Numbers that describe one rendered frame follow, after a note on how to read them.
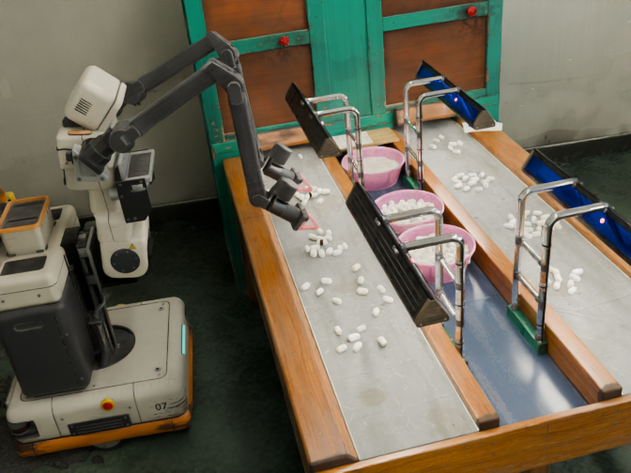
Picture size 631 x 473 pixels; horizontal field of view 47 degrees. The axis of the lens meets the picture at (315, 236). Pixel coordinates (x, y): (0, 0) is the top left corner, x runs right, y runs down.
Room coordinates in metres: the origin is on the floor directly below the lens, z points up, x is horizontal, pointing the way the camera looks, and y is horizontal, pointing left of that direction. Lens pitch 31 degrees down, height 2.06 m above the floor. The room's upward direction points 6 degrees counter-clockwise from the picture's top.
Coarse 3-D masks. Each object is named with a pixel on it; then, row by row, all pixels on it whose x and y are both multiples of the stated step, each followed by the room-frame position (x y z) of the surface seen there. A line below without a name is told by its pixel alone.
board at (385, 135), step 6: (372, 132) 3.02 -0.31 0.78; (378, 132) 3.01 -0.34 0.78; (384, 132) 3.00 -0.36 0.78; (390, 132) 3.00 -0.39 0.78; (372, 138) 2.96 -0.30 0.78; (378, 138) 2.95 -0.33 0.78; (384, 138) 2.94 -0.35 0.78; (390, 138) 2.93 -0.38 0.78; (396, 138) 2.93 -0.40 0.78; (366, 144) 2.90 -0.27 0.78; (372, 144) 2.90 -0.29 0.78; (378, 144) 2.90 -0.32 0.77; (342, 150) 2.88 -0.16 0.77
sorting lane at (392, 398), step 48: (336, 192) 2.54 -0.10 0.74; (288, 240) 2.22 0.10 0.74; (336, 240) 2.18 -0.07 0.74; (336, 288) 1.89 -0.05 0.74; (336, 336) 1.65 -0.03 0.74; (384, 336) 1.62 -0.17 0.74; (336, 384) 1.45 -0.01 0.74; (384, 384) 1.43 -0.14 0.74; (432, 384) 1.41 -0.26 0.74; (384, 432) 1.26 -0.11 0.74; (432, 432) 1.24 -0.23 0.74
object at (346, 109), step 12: (324, 96) 2.61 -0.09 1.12; (336, 96) 2.61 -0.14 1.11; (336, 108) 2.47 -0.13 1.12; (348, 108) 2.47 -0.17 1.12; (348, 120) 2.62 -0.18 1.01; (360, 120) 2.48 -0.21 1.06; (348, 132) 2.60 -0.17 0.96; (360, 132) 2.47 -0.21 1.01; (348, 144) 2.62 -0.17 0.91; (360, 144) 2.47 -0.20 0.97; (348, 156) 2.62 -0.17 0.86; (360, 156) 2.47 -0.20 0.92; (348, 168) 2.63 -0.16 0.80; (360, 168) 2.47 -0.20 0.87; (360, 180) 2.47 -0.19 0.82
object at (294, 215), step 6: (288, 204) 2.15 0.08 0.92; (288, 210) 2.12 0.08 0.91; (294, 210) 2.13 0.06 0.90; (300, 210) 2.14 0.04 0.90; (282, 216) 2.12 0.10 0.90; (288, 216) 2.12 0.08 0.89; (294, 216) 2.12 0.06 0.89; (300, 216) 2.12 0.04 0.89; (294, 222) 2.13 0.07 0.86; (294, 228) 2.10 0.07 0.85
